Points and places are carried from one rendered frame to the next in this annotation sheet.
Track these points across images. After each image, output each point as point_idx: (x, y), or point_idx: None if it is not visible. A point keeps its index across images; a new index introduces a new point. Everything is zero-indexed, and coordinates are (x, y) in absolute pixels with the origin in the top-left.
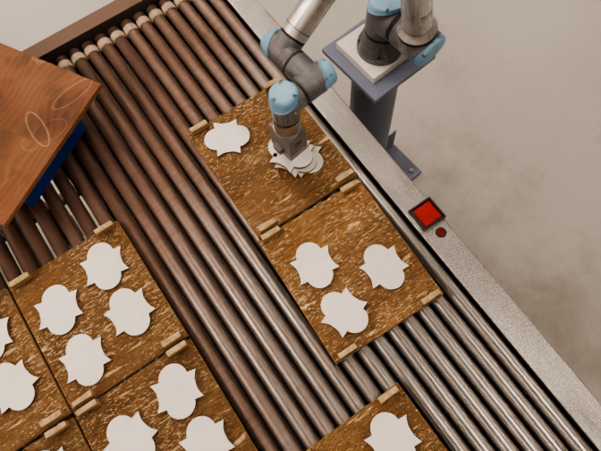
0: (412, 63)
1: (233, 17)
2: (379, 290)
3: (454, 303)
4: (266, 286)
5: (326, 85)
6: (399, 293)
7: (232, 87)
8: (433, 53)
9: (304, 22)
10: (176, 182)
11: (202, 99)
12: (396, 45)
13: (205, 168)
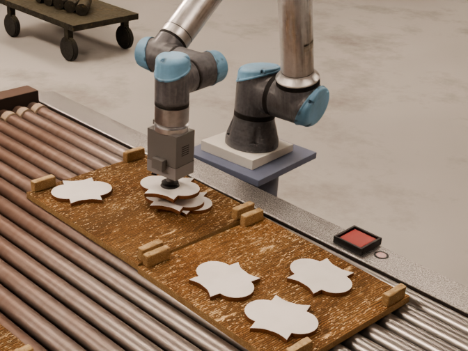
0: (292, 157)
1: (76, 123)
2: (322, 297)
3: (427, 313)
4: (158, 313)
5: (219, 67)
6: (350, 299)
7: (82, 164)
8: (319, 107)
9: (186, 19)
10: (12, 232)
11: (43, 173)
12: (276, 104)
13: (51, 222)
